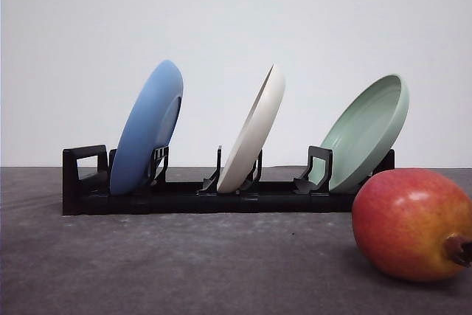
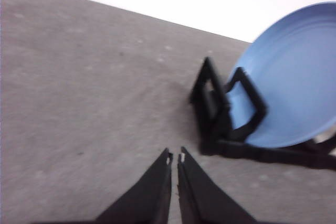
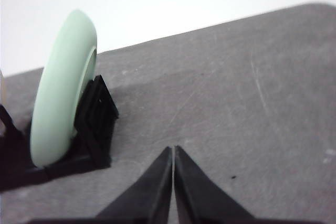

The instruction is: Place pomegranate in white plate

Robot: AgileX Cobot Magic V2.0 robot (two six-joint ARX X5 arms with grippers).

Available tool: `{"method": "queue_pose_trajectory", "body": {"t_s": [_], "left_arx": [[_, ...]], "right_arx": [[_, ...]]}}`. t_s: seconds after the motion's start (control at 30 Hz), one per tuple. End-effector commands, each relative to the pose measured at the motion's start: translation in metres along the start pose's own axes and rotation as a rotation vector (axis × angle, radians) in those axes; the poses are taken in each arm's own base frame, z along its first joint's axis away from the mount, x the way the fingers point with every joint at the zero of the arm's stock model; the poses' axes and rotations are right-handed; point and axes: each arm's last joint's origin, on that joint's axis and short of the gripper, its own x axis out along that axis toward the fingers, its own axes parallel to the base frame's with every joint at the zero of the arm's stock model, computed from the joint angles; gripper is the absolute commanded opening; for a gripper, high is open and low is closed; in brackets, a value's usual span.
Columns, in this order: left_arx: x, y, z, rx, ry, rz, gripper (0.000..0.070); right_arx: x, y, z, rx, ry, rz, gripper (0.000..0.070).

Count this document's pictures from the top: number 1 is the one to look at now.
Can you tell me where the white plate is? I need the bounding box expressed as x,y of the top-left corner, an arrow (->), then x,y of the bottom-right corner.
217,64 -> 285,193

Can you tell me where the red pomegranate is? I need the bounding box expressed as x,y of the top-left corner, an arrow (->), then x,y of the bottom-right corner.
352,168 -> 472,282

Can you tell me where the blue plate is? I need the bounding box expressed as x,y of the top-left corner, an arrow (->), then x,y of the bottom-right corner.
110,60 -> 184,196

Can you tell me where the green plate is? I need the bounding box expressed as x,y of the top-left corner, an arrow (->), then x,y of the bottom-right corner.
308,74 -> 410,192

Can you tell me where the black plate rack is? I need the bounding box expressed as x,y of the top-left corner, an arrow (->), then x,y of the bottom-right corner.
62,145 -> 396,215

